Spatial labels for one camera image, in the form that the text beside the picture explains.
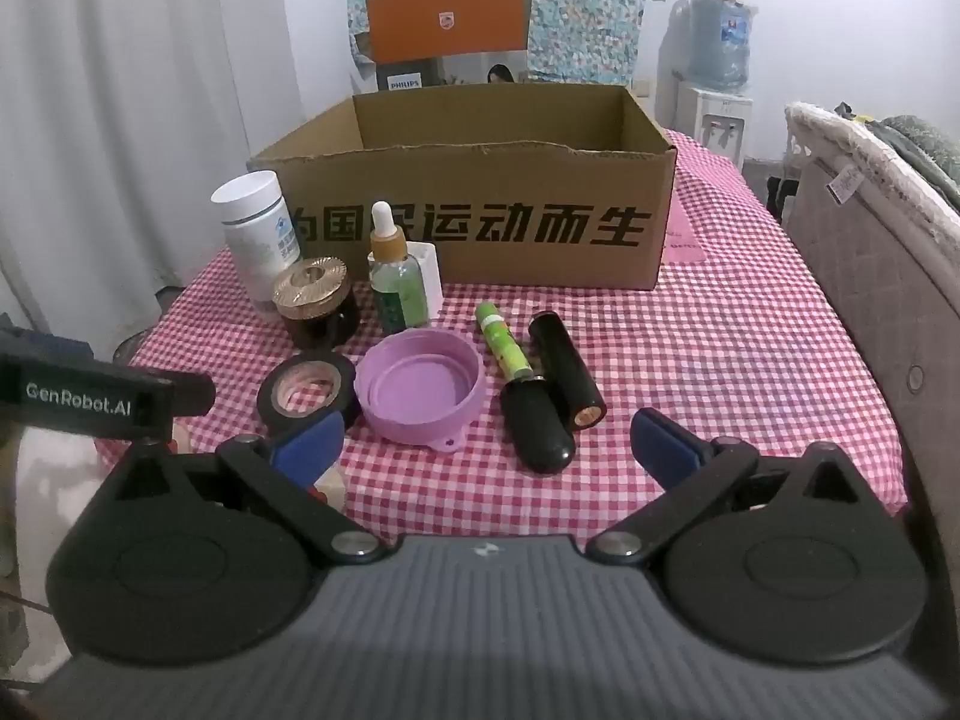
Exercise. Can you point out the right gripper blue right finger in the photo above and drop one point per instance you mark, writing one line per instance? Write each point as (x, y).
(696, 477)

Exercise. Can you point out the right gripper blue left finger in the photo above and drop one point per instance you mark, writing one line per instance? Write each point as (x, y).
(280, 474)

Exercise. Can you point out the black tape roll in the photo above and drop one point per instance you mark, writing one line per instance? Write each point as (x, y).
(306, 385)

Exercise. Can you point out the black cylinder tube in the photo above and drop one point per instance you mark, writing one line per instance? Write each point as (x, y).
(578, 399)

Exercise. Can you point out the black oval case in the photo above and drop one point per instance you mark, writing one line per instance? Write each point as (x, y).
(541, 440)

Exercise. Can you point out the purple round lid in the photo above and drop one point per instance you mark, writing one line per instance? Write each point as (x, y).
(422, 387)

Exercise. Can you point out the gold lid dark jar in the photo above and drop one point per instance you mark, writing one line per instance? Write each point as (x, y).
(316, 303)

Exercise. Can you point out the green dropper bottle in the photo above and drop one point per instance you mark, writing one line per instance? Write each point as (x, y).
(395, 276)

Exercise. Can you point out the green lip balm tube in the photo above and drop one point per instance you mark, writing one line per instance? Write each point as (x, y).
(505, 349)

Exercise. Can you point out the white supplement bottle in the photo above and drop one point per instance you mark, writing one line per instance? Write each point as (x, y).
(259, 232)

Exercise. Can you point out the pink checkered tablecloth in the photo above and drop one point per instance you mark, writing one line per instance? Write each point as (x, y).
(741, 343)

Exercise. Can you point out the small white box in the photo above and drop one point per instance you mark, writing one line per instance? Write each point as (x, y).
(426, 256)

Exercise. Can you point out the white curtain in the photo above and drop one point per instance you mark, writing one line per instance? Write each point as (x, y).
(119, 117)

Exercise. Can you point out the bed with grey mattress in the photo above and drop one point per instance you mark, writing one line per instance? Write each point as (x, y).
(882, 242)

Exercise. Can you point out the brown cardboard box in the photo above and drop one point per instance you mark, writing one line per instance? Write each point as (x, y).
(530, 184)

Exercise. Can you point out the white water dispenser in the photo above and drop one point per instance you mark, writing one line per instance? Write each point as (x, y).
(720, 122)

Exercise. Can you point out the blue water jug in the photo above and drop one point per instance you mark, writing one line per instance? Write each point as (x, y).
(719, 43)

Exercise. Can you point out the orange Philips box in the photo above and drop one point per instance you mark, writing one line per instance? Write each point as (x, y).
(424, 43)

